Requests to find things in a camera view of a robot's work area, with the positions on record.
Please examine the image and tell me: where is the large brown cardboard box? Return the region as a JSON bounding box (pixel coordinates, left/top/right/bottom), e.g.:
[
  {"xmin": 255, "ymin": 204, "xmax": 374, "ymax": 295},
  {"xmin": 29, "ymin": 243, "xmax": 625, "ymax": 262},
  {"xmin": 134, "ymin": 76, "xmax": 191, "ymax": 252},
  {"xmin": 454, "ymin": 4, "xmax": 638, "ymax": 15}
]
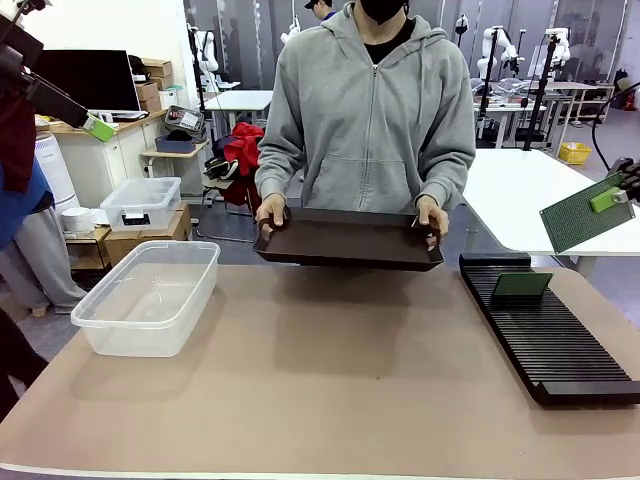
[{"xmin": 103, "ymin": 201, "xmax": 194, "ymax": 267}]

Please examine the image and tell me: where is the person in gray hoodie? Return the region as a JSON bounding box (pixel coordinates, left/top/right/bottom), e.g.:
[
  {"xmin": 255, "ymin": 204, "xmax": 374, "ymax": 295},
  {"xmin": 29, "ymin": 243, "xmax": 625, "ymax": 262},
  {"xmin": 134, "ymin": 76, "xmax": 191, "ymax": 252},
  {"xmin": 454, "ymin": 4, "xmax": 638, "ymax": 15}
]
[{"xmin": 255, "ymin": 0, "xmax": 476, "ymax": 215}]

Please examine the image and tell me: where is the person in dark red top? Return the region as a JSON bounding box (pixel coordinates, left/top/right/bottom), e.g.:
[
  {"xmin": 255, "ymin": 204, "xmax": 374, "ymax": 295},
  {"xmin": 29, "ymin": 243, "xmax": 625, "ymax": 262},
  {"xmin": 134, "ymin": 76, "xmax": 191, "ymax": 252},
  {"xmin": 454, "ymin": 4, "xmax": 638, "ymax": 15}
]
[{"xmin": 0, "ymin": 92, "xmax": 89, "ymax": 315}]

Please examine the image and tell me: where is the person in black trousers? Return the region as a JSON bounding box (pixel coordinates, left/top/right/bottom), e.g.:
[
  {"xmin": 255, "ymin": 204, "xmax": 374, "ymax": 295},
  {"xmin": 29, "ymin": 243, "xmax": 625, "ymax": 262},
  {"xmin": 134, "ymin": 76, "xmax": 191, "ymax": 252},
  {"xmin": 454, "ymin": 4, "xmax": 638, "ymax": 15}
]
[{"xmin": 0, "ymin": 307, "xmax": 50, "ymax": 419}]

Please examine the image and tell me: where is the yellow plastic basket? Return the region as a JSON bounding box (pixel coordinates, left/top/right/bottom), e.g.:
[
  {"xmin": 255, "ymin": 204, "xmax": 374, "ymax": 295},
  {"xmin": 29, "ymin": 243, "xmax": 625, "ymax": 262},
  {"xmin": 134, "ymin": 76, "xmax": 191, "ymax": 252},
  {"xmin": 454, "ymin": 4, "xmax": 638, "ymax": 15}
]
[{"xmin": 558, "ymin": 142, "xmax": 593, "ymax": 166}]

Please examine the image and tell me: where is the person's left hand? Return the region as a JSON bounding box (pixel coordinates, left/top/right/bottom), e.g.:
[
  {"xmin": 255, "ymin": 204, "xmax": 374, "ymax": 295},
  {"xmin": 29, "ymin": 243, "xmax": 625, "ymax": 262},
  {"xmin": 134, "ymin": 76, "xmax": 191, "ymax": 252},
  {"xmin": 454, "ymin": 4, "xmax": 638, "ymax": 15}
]
[{"xmin": 413, "ymin": 195, "xmax": 450, "ymax": 251}]

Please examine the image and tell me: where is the clear lidded storage box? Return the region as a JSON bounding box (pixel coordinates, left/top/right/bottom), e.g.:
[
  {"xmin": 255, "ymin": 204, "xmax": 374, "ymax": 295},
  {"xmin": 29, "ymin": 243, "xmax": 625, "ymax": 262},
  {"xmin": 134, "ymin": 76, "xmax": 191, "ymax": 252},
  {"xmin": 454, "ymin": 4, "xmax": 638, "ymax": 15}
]
[{"xmin": 99, "ymin": 176, "xmax": 183, "ymax": 233}]

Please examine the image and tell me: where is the wooden background table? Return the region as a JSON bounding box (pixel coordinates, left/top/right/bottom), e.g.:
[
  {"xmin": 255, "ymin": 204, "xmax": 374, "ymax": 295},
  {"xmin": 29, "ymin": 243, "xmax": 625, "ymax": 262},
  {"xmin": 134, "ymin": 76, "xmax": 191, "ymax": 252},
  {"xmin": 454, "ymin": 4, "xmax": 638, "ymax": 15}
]
[{"xmin": 537, "ymin": 81, "xmax": 616, "ymax": 126}]

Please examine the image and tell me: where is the dark brown tray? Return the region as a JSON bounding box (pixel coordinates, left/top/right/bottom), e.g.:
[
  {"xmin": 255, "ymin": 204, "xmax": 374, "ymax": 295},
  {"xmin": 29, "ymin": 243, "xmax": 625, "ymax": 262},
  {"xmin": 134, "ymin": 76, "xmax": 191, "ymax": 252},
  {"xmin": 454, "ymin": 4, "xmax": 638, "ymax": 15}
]
[{"xmin": 253, "ymin": 207, "xmax": 445, "ymax": 274}]

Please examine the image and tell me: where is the black face mask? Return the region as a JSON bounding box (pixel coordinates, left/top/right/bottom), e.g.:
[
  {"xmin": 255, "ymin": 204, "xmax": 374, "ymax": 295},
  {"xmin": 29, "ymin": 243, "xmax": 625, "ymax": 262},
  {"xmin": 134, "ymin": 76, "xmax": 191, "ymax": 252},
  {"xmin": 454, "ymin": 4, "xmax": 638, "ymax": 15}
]
[{"xmin": 359, "ymin": 0, "xmax": 404, "ymax": 26}]

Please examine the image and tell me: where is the gray-sleeved left forearm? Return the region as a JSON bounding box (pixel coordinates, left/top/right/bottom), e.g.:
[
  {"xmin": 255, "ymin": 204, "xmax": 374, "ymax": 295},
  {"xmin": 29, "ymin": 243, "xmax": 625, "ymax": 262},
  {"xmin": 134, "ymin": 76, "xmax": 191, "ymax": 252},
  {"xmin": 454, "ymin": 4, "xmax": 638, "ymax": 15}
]
[{"xmin": 417, "ymin": 149, "xmax": 476, "ymax": 206}]

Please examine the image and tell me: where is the background person in blue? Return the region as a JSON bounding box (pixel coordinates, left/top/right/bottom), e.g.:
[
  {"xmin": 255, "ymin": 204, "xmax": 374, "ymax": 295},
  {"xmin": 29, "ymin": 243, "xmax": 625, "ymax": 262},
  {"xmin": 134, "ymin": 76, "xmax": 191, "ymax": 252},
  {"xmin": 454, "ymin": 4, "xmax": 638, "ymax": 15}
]
[{"xmin": 304, "ymin": 0, "xmax": 337, "ymax": 21}]

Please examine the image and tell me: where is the black tripod stand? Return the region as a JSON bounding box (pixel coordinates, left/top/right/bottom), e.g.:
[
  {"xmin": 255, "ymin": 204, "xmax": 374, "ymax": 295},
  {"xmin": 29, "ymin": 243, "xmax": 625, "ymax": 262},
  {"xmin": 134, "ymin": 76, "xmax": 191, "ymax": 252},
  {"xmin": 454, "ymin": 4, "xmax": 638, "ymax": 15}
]
[
  {"xmin": 472, "ymin": 27, "xmax": 502, "ymax": 149},
  {"xmin": 519, "ymin": 32, "xmax": 562, "ymax": 152}
]

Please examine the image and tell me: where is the red garment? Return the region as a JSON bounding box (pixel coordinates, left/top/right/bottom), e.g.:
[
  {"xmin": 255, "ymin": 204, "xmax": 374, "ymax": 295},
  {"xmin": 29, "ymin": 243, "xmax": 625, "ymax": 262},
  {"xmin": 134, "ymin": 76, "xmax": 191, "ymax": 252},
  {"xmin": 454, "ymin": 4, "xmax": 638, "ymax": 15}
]
[{"xmin": 223, "ymin": 122, "xmax": 265, "ymax": 176}]

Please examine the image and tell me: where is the white air purifier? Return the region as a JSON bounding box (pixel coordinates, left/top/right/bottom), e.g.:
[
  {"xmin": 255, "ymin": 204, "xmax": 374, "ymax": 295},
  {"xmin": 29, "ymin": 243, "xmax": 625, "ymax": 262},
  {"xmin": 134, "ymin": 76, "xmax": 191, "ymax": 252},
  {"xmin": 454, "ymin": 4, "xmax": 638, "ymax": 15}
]
[{"xmin": 33, "ymin": 132, "xmax": 81, "ymax": 211}]

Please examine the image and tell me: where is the dark gray plastic bin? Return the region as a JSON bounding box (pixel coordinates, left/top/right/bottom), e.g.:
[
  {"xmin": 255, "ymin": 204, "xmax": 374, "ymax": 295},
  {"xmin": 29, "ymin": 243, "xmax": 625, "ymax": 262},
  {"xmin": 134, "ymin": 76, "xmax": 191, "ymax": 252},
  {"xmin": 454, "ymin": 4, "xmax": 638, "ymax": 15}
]
[{"xmin": 154, "ymin": 133, "xmax": 197, "ymax": 154}]

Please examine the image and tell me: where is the white cabinet with wooden top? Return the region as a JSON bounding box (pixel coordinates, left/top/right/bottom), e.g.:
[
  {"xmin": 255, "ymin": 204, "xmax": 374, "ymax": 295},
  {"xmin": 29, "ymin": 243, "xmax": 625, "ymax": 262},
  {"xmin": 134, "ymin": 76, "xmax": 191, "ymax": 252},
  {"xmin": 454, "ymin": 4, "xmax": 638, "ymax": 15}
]
[{"xmin": 49, "ymin": 108, "xmax": 169, "ymax": 209}]

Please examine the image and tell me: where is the black and white bag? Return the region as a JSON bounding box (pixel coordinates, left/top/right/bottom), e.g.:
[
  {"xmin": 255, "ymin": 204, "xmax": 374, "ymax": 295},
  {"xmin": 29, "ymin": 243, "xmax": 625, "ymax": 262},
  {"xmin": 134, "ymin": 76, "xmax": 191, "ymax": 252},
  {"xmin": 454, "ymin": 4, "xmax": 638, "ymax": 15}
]
[{"xmin": 203, "ymin": 157, "xmax": 240, "ymax": 182}]

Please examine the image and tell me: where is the small wooden side table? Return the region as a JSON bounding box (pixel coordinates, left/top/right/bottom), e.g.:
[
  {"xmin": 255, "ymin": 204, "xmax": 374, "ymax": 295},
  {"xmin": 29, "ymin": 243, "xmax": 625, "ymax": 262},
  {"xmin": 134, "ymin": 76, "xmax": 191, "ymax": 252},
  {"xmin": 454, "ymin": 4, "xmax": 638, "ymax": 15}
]
[{"xmin": 139, "ymin": 142, "xmax": 210, "ymax": 201}]

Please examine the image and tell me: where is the white background table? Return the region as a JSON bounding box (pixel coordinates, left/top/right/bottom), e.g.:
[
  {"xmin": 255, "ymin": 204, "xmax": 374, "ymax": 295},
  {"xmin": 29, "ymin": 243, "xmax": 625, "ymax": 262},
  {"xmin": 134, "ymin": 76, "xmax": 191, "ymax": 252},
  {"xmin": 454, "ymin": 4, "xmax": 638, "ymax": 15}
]
[{"xmin": 203, "ymin": 89, "xmax": 274, "ymax": 139}]

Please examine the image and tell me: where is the large white table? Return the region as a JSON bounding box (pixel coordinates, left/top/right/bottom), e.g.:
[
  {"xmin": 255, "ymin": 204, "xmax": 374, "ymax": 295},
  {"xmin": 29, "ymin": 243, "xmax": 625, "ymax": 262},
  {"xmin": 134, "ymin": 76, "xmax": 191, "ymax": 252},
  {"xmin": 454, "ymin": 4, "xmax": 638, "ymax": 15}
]
[{"xmin": 462, "ymin": 148, "xmax": 640, "ymax": 279}]

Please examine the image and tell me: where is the thin black cable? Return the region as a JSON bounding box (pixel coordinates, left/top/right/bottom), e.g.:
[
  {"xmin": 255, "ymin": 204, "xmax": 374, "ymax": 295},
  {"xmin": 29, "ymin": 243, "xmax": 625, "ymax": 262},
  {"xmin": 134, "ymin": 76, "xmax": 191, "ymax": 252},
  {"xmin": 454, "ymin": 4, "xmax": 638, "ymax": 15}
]
[{"xmin": 592, "ymin": 82, "xmax": 640, "ymax": 172}]

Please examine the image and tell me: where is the clear plastic bin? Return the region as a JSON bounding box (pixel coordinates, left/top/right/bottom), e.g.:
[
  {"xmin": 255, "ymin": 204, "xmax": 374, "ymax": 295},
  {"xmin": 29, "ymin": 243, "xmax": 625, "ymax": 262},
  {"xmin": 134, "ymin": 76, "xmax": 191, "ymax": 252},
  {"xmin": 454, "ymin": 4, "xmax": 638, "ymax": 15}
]
[{"xmin": 70, "ymin": 240, "xmax": 222, "ymax": 359}]

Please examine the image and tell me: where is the white paper roll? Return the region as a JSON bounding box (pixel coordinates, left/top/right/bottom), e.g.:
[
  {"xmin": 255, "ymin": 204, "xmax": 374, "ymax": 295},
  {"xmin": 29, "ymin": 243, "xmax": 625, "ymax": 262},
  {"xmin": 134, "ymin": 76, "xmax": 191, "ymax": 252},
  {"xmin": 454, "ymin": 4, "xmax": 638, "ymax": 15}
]
[{"xmin": 60, "ymin": 206, "xmax": 95, "ymax": 234}]

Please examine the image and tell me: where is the black slotted rack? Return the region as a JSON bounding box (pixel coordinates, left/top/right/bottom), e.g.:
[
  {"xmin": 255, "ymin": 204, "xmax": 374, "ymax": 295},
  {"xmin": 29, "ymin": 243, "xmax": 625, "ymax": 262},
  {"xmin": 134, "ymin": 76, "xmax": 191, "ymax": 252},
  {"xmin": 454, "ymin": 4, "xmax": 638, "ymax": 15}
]
[{"xmin": 458, "ymin": 252, "xmax": 640, "ymax": 407}]

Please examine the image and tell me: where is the black-framed low table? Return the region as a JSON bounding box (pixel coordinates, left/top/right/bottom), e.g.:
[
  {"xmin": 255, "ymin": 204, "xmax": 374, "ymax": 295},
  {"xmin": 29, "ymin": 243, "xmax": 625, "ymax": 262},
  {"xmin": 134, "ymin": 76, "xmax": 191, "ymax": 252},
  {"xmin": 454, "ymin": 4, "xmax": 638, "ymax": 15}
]
[{"xmin": 64, "ymin": 225, "xmax": 112, "ymax": 290}]

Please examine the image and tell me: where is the gray-sleeved right forearm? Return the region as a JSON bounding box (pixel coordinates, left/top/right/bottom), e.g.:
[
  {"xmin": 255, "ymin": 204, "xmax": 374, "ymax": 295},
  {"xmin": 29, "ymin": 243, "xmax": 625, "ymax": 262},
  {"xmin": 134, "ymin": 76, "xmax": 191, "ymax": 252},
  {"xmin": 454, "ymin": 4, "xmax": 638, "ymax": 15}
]
[{"xmin": 255, "ymin": 149, "xmax": 301, "ymax": 201}]

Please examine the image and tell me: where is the green PCB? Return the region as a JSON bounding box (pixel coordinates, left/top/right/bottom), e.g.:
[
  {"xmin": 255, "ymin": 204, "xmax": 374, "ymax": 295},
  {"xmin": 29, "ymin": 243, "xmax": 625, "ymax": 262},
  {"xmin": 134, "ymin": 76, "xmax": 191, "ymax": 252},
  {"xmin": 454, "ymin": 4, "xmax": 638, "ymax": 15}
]
[
  {"xmin": 489, "ymin": 272, "xmax": 555, "ymax": 302},
  {"xmin": 538, "ymin": 172, "xmax": 636, "ymax": 255}
]

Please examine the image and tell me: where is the person's right hand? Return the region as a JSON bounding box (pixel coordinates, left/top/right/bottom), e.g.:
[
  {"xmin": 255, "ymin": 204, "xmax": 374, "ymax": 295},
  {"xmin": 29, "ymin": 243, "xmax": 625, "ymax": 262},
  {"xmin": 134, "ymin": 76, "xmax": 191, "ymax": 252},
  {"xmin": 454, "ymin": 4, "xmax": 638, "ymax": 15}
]
[{"xmin": 255, "ymin": 194, "xmax": 291, "ymax": 239}]

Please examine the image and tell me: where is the gray tool case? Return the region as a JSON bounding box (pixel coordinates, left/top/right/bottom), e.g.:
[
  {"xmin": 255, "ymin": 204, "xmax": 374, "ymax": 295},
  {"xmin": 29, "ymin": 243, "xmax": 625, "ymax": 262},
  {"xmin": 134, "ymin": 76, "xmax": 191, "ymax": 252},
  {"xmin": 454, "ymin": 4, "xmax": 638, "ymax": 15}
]
[{"xmin": 164, "ymin": 104, "xmax": 207, "ymax": 134}]

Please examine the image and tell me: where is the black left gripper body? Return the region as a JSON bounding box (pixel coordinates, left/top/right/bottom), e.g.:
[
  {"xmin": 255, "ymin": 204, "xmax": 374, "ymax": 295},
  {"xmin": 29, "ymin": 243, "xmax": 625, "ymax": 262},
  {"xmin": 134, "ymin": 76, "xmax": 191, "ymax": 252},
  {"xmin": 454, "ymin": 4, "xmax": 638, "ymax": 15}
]
[{"xmin": 0, "ymin": 14, "xmax": 46, "ymax": 101}]

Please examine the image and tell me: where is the black computer monitor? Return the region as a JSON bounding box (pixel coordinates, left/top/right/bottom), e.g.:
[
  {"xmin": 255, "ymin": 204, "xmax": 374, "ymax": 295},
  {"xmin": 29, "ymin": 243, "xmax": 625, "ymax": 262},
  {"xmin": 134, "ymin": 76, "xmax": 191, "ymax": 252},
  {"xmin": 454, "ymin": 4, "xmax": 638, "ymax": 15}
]
[{"xmin": 32, "ymin": 48, "xmax": 143, "ymax": 114}]

